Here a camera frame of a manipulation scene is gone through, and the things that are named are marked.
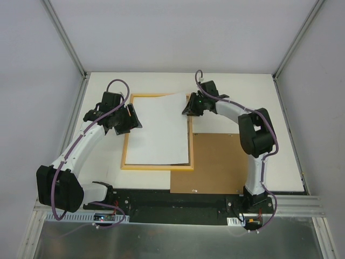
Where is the yellow wooden picture frame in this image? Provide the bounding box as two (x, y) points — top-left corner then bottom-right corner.
(120, 93), (195, 172)

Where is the street photo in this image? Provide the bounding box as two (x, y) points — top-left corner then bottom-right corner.
(125, 92), (190, 165)

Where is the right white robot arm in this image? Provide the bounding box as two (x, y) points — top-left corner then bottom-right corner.
(182, 80), (278, 213)

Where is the white cable duct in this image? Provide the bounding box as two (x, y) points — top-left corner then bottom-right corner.
(60, 213), (130, 224)
(227, 217), (246, 227)

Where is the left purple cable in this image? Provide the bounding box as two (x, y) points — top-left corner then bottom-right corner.
(50, 79), (130, 238)

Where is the right white cable duct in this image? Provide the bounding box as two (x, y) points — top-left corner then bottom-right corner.
(227, 217), (246, 227)

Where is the right aluminium corner post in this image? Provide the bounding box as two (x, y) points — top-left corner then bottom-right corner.
(272, 0), (327, 81)

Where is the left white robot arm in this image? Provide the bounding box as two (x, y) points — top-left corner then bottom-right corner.
(36, 92), (142, 213)

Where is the aluminium corner post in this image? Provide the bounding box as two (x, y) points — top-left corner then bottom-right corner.
(272, 0), (327, 81)
(40, 0), (87, 79)

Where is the aluminium front rail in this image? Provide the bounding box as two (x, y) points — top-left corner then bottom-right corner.
(33, 195), (326, 217)

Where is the left aluminium corner post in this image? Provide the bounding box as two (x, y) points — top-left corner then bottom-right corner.
(40, 0), (87, 79)

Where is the brown backing board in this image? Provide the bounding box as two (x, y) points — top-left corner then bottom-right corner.
(170, 133), (248, 194)

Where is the left white cable duct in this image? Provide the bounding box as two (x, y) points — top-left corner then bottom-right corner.
(60, 213), (130, 224)

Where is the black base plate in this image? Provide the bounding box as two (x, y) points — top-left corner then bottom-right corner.
(83, 188), (274, 224)

